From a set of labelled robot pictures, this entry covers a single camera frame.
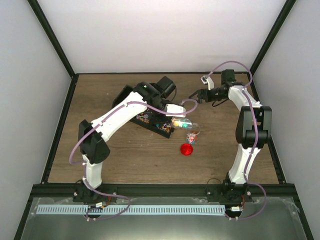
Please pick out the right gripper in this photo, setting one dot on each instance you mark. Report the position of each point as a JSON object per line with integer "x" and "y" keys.
{"x": 201, "y": 93}

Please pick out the silver metal scoop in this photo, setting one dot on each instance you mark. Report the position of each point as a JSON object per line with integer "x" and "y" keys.
{"x": 181, "y": 123}

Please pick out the black candy tray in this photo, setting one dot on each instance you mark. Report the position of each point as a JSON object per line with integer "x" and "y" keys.
{"x": 149, "y": 119}

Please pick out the clear plastic jar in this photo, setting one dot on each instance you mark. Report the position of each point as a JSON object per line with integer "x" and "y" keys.
{"x": 193, "y": 134}

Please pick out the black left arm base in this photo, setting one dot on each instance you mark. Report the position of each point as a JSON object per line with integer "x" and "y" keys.
{"x": 85, "y": 195}

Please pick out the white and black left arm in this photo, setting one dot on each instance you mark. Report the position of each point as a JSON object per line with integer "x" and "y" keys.
{"x": 130, "y": 102}

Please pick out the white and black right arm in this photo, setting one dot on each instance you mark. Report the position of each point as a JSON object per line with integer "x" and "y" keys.
{"x": 253, "y": 128}

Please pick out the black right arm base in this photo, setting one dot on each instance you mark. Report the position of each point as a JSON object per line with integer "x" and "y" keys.
{"x": 228, "y": 192}

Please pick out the red jar lid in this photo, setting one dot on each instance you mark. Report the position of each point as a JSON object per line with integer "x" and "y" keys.
{"x": 186, "y": 149}

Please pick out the light blue slotted cable duct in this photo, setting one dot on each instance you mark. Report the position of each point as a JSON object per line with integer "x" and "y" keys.
{"x": 203, "y": 210}

